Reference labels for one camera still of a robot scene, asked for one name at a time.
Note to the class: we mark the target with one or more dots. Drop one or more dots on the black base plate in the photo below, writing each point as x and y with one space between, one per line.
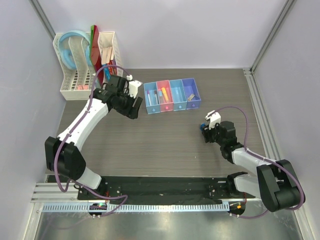
146 188

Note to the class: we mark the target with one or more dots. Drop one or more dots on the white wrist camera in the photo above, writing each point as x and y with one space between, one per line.
133 86
213 118

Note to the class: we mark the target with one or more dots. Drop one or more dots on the grey rectangular eraser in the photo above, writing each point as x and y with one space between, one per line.
190 98

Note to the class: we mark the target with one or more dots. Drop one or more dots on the aluminium rail frame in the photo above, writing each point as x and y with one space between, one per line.
78 199

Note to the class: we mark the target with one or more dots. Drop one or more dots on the red folder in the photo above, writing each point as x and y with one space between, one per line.
95 55

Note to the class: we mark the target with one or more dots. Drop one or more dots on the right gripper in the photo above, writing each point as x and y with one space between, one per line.
207 133

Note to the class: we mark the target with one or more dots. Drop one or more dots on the blue capped glue stick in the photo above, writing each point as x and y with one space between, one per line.
161 97

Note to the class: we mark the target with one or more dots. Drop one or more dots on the stack of books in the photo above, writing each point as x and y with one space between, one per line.
108 59

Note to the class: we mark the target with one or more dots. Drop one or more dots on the purple drawer box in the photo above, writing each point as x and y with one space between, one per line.
190 87

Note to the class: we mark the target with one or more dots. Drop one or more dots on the pink capped white marker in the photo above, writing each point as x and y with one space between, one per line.
149 97

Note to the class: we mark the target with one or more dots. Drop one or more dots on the brown capped white marker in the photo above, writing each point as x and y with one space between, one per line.
156 97

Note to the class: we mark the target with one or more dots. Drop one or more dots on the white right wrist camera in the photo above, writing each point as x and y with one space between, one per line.
213 118

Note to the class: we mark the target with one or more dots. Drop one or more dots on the light blue drawer box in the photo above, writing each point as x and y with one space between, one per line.
178 95
153 109

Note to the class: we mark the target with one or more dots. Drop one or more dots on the white file organizer rack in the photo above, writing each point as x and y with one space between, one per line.
83 74

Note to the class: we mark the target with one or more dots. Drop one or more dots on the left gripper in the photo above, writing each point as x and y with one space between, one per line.
131 112

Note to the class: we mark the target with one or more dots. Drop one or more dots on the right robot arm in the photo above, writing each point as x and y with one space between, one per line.
262 175

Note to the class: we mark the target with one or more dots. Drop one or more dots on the yellow highlighter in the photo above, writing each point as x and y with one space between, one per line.
164 92

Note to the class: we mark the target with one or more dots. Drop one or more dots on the pink eraser in rack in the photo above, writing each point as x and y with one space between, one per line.
83 87

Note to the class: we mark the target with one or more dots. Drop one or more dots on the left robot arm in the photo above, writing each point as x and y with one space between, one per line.
63 153

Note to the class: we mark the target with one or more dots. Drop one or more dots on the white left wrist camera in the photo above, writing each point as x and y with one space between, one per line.
133 86

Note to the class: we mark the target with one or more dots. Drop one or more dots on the blue pencil sharpener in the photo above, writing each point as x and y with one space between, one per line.
202 127

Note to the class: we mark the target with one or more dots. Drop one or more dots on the pink drawer box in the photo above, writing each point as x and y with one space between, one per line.
168 106

